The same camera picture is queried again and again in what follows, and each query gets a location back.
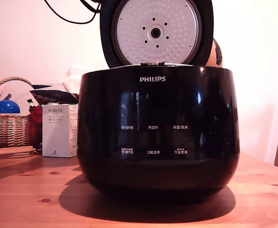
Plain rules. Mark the white tissue pack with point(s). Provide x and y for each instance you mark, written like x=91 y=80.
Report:
x=73 y=77

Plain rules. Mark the red cloth bag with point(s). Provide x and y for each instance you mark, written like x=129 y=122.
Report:
x=35 y=117

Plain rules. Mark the cork coaster stack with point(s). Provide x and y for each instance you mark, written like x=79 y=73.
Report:
x=12 y=152

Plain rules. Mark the blue ball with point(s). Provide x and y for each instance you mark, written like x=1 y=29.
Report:
x=6 y=107

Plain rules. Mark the brown patterned vase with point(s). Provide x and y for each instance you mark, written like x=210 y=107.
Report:
x=216 y=53

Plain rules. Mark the black Philips rice cooker body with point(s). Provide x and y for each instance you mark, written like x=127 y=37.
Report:
x=156 y=133

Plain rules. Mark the dark dotted patterned cloth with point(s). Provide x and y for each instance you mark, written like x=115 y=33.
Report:
x=55 y=95

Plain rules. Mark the black rice cooker lid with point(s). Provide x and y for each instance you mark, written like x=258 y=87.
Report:
x=156 y=33

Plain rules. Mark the white Porlex box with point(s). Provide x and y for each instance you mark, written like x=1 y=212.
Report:
x=58 y=133

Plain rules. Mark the white paper sheet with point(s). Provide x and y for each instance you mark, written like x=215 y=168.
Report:
x=16 y=92

